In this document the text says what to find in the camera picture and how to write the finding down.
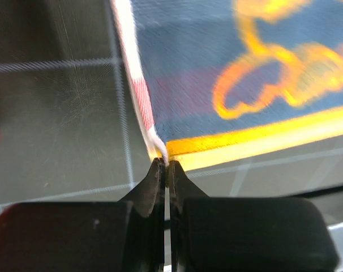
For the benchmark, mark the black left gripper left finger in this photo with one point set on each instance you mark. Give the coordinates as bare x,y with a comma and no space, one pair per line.
126,235

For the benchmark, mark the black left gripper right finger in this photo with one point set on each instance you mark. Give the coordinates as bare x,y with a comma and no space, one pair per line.
245,234

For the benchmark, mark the yellow printed towel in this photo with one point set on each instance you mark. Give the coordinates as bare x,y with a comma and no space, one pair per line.
217,81

